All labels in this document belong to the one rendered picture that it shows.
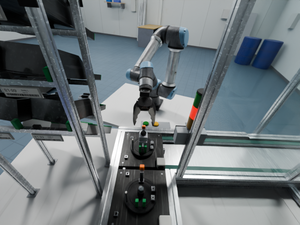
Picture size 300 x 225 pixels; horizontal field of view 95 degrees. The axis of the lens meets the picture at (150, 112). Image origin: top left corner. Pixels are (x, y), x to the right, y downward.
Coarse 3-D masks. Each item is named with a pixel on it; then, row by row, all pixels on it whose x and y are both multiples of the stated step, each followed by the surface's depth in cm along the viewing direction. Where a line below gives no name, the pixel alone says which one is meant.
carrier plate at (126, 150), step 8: (128, 136) 86; (136, 136) 87; (152, 136) 88; (160, 136) 88; (128, 144) 81; (160, 144) 83; (128, 152) 77; (160, 152) 78; (120, 160) 73; (128, 160) 73; (136, 160) 73; (144, 160) 74; (152, 160) 74; (136, 168) 72; (144, 168) 72; (152, 168) 72
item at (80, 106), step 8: (48, 96) 51; (56, 96) 54; (32, 104) 44; (40, 104) 44; (48, 104) 44; (56, 104) 43; (80, 104) 49; (88, 104) 55; (104, 104) 71; (32, 112) 45; (40, 112) 44; (48, 112) 44; (56, 112) 44; (64, 112) 43; (80, 112) 50; (88, 112) 56; (48, 120) 45; (56, 120) 44; (64, 120) 44
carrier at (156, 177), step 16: (128, 176) 66; (144, 176) 67; (160, 176) 67; (128, 192) 59; (144, 192) 58; (160, 192) 61; (112, 208) 55; (128, 208) 55; (144, 208) 54; (160, 208) 56; (112, 224) 51; (128, 224) 52; (144, 224) 52; (160, 224) 51
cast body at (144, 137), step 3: (141, 132) 73; (144, 132) 73; (147, 132) 75; (141, 135) 72; (144, 135) 72; (147, 135) 73; (141, 138) 72; (144, 138) 72; (141, 141) 73; (144, 141) 73; (141, 144) 74; (144, 144) 74
